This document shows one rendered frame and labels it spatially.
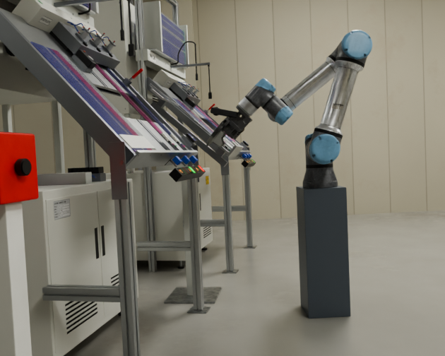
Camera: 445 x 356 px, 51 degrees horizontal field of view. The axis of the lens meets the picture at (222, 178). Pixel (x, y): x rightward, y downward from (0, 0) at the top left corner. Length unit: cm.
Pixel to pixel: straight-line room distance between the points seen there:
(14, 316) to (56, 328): 49
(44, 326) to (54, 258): 22
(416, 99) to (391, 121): 36
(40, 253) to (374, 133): 426
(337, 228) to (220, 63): 338
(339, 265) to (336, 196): 29
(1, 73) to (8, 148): 91
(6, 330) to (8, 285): 10
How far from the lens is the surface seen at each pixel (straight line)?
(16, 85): 209
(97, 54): 204
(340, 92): 193
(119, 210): 142
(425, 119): 556
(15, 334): 123
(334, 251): 205
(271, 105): 191
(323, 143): 188
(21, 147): 118
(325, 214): 201
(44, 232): 160
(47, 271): 163
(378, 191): 537
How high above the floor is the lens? 70
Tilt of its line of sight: 3 degrees down
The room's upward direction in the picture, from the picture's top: 3 degrees counter-clockwise
